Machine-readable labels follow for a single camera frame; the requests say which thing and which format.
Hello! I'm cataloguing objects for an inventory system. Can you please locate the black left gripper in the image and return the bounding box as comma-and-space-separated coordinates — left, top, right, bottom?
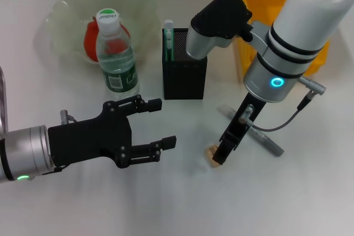
48, 95, 163, 169

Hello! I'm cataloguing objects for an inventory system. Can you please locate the red tomato toy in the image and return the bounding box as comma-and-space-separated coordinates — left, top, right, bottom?
84, 17, 131, 62

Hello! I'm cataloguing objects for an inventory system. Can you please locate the left gripper cable with plug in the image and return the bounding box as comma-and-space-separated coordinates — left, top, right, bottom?
30, 164, 69, 180

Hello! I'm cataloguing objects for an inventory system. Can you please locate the grey glitter pen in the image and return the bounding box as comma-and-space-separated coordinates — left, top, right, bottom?
220, 104, 285, 157

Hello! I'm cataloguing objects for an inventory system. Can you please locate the yellow plastic bin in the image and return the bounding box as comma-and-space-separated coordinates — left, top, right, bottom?
233, 0, 331, 76

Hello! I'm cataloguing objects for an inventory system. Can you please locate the green utility knife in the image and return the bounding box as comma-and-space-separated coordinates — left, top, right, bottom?
163, 19, 175, 62

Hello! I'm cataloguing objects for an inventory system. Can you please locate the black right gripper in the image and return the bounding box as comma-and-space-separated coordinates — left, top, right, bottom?
120, 93, 268, 168

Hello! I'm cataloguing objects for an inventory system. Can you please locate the gripper cable with plug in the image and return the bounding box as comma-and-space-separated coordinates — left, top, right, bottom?
30, 164, 69, 180
238, 76, 327, 132

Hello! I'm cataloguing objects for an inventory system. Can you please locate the clear green-label water bottle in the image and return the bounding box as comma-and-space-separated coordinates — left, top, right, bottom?
96, 8, 140, 100

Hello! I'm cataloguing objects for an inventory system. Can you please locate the tan eraser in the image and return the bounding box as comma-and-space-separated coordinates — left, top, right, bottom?
204, 144, 222, 168

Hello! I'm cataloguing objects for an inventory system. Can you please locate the pale green glass fruit plate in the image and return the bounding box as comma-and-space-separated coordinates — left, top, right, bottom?
44, 0, 163, 65

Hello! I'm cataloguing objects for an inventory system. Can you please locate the silver left wrist connector knob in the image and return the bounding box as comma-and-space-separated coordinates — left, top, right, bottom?
60, 109, 77, 125

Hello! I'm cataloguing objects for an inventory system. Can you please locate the black mesh pen holder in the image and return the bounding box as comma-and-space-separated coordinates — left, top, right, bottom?
162, 28, 207, 101

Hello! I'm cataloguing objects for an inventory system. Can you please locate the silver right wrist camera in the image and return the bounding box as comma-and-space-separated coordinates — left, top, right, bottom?
185, 0, 272, 60

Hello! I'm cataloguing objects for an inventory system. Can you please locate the right gripper cable with plug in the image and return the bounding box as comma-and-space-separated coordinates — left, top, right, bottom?
238, 76, 327, 132

